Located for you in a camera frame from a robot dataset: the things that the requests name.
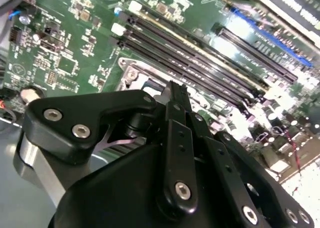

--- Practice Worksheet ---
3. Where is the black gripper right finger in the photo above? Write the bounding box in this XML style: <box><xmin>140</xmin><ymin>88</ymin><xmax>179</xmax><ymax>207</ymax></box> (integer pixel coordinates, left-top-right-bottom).
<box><xmin>179</xmin><ymin>84</ymin><xmax>316</xmax><ymax>228</ymax></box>

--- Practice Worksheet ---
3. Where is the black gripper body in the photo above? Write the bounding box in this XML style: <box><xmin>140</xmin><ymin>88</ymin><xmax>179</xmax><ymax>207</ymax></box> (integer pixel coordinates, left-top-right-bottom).
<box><xmin>47</xmin><ymin>140</ymin><xmax>239</xmax><ymax>228</ymax></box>

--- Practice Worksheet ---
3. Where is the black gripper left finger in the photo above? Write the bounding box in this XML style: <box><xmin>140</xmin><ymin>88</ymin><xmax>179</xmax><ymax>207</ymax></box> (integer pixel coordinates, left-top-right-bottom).
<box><xmin>13</xmin><ymin>80</ymin><xmax>199</xmax><ymax>220</ymax></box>

